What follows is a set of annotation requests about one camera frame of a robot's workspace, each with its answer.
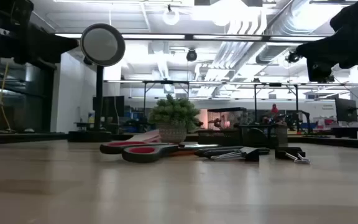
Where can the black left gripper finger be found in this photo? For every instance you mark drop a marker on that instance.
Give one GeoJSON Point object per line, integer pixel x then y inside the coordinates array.
{"type": "Point", "coordinates": [42, 46]}

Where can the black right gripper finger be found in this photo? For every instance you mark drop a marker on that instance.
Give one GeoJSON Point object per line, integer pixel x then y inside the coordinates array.
{"type": "Point", "coordinates": [328, 49]}

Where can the black binder clip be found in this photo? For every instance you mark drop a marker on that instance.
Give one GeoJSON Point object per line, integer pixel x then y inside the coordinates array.
{"type": "Point", "coordinates": [252, 154]}
{"type": "Point", "coordinates": [286, 152]}

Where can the pink sticky note pad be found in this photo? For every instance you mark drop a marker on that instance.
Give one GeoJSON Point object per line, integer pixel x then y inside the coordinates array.
{"type": "Point", "coordinates": [148, 137]}

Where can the black background robot arm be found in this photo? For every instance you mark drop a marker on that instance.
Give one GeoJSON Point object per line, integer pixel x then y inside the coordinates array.
{"type": "Point", "coordinates": [303, 116]}

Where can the black mesh desk organizer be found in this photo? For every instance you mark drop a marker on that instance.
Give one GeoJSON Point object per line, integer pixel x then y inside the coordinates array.
{"type": "Point", "coordinates": [219, 137]}

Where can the black desk lamp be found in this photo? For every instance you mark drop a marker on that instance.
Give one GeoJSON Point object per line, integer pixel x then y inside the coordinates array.
{"type": "Point", "coordinates": [102, 45]}

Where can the black computer monitor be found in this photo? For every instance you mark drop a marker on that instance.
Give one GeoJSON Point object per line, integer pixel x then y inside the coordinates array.
{"type": "Point", "coordinates": [115, 105]}
{"type": "Point", "coordinates": [346, 110]}

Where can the person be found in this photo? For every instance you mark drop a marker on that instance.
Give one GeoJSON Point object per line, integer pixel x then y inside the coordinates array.
{"type": "Point", "coordinates": [274, 109]}

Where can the black background desk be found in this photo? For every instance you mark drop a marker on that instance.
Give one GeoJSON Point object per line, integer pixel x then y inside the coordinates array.
{"type": "Point", "coordinates": [353, 130]}

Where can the white bottle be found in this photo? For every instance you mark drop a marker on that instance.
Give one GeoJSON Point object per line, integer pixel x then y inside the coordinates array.
{"type": "Point", "coordinates": [91, 117]}

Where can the black overhead rig beam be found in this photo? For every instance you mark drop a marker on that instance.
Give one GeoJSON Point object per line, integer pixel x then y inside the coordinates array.
{"type": "Point", "coordinates": [189, 37]}

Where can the green artificial potted plant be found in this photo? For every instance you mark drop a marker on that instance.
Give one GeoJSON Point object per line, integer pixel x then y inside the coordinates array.
{"type": "Point", "coordinates": [174, 112]}

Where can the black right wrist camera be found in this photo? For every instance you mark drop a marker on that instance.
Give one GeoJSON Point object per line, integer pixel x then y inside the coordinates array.
{"type": "Point", "coordinates": [320, 71]}

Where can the black background rig frame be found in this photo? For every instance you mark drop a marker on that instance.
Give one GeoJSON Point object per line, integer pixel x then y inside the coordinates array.
{"type": "Point", "coordinates": [166, 82]}
{"type": "Point", "coordinates": [275, 84]}

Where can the black aluminium table frame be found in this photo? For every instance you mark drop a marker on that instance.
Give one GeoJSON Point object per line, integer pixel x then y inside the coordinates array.
{"type": "Point", "coordinates": [26, 137]}

